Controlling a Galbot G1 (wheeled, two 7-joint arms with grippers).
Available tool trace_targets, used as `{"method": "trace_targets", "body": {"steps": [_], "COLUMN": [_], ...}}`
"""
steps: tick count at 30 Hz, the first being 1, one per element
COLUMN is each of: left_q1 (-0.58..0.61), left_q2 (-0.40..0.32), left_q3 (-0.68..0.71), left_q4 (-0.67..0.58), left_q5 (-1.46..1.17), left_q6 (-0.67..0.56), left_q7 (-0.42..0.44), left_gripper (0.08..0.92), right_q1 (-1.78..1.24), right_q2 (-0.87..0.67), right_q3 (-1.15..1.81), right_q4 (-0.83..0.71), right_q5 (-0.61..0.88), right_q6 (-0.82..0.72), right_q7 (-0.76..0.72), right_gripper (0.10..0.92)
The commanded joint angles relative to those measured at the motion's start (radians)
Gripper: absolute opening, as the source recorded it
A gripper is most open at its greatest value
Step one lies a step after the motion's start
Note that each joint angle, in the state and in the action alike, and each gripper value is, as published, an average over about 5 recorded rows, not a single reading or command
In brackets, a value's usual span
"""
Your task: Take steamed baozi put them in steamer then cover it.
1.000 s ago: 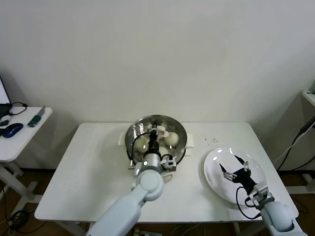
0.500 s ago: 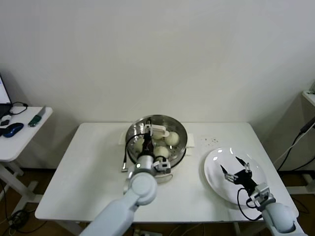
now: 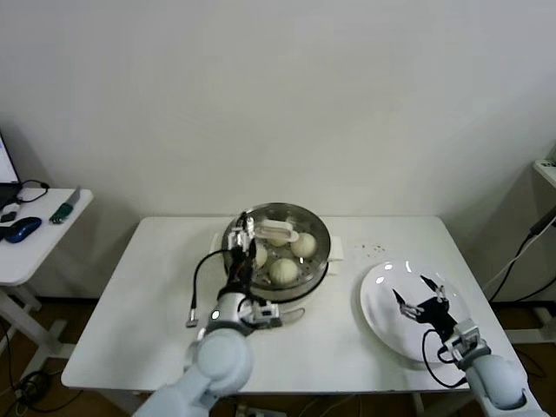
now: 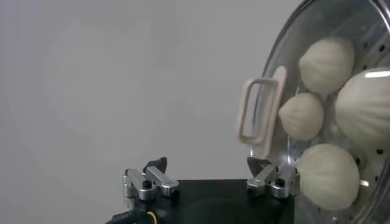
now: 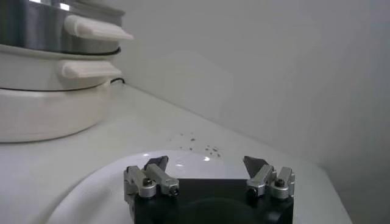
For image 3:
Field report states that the white electric cooker pot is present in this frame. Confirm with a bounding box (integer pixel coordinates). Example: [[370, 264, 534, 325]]
[[224, 260, 341, 327]]

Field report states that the stainless steel steamer basket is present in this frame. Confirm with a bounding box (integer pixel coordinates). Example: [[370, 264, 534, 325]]
[[209, 202, 347, 303]]

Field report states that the black laptop computer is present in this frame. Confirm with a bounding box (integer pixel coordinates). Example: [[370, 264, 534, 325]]
[[0, 132, 23, 209]]

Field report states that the white side table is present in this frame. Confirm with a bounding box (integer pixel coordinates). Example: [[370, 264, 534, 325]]
[[0, 187, 94, 383]]

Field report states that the white stand base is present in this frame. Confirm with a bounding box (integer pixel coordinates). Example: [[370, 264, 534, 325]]
[[503, 306, 556, 344]]

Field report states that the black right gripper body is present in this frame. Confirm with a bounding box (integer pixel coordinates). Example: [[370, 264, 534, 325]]
[[416, 297, 460, 338]]

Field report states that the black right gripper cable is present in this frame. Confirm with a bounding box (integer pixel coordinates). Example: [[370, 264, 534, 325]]
[[422, 328, 471, 388]]

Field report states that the white round plate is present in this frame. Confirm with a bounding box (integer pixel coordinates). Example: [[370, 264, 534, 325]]
[[359, 260, 473, 364]]

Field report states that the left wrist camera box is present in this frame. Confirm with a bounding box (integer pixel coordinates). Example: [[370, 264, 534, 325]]
[[249, 301, 283, 328]]

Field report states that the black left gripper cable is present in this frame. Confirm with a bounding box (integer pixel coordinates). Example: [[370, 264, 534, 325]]
[[185, 249, 238, 328]]

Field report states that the white power strip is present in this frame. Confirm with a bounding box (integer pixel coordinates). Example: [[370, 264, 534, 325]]
[[237, 402, 270, 417]]

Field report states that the black floor cable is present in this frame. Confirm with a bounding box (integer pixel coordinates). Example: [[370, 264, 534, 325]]
[[0, 321, 83, 414]]

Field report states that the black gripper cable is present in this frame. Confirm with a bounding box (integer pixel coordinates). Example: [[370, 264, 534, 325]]
[[185, 249, 238, 328], [422, 328, 471, 388]]

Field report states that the white shelf unit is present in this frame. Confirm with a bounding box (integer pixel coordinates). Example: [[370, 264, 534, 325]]
[[533, 158, 556, 192]]

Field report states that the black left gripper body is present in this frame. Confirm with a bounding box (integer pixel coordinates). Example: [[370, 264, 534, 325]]
[[226, 248, 258, 297]]

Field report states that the black power adapter cable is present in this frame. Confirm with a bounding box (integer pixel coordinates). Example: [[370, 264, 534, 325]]
[[484, 207, 556, 303]]

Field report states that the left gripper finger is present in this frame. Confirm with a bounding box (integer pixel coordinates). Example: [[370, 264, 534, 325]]
[[241, 211, 259, 240], [224, 228, 255, 254]]

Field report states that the black looped cable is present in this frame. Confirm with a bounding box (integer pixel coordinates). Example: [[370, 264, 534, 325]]
[[16, 179, 50, 204]]

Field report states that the glass pot lid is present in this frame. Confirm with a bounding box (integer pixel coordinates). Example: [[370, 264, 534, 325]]
[[224, 202, 331, 301]]

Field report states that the green handled knife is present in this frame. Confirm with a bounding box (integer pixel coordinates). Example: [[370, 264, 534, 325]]
[[48, 185, 83, 226]]

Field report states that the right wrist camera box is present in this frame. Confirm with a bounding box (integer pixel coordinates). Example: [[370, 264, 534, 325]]
[[442, 319, 483, 354]]

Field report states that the blue computer mouse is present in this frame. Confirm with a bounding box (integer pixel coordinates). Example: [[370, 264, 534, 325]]
[[4, 216, 43, 244]]

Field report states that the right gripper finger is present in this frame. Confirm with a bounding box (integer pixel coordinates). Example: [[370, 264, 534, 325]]
[[420, 274, 449, 304], [393, 288, 424, 319]]

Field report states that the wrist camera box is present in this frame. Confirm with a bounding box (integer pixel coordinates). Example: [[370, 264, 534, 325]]
[[442, 319, 483, 354], [249, 301, 283, 328]]

